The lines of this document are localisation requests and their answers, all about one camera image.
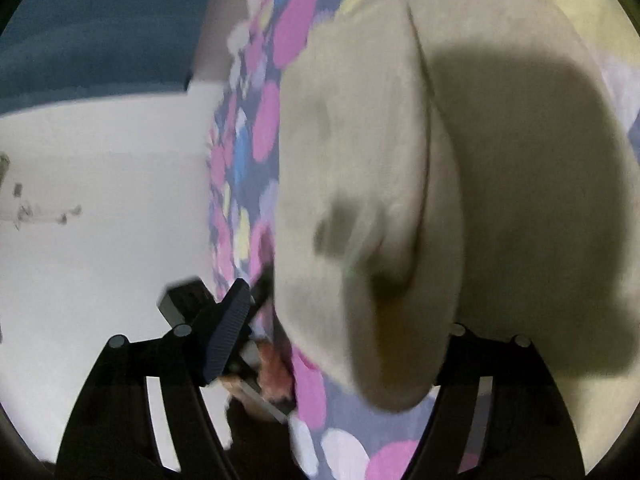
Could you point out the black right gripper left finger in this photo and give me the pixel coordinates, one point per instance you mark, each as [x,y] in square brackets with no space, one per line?
[110,434]

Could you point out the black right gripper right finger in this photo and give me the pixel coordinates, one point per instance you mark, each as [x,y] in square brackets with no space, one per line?
[529,433]

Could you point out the beige knit sweater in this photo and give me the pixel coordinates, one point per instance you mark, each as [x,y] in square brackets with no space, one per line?
[453,161]

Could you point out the dark sleeved left forearm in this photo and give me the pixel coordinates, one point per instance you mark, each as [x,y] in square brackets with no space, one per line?
[259,449]

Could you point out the person's left hand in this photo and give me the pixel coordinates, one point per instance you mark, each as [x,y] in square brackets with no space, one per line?
[274,380]

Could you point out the colourful polka dot bedsheet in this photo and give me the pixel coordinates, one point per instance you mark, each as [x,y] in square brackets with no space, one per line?
[334,435]

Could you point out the dark teal headboard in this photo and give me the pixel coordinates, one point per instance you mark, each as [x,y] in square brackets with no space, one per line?
[68,50]

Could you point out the wall-mounted cable fixture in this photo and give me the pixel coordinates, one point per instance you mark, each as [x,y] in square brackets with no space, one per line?
[25,213]

